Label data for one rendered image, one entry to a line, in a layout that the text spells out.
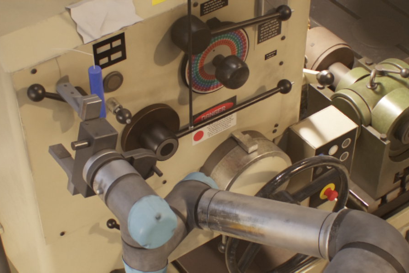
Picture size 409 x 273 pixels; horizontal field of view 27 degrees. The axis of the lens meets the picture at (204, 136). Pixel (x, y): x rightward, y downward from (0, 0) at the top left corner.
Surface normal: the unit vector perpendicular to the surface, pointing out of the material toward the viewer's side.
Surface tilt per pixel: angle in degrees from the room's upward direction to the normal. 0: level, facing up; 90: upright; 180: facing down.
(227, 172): 42
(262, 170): 60
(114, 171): 10
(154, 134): 19
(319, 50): 24
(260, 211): 31
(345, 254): 38
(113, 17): 70
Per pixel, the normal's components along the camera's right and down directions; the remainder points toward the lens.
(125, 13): 0.39, 0.00
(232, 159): -0.37, -0.47
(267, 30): 0.58, 0.55
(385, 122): -0.69, -0.05
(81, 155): -0.79, 0.20
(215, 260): 0.00, -0.73
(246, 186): 0.22, 0.36
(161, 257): 0.74, 0.45
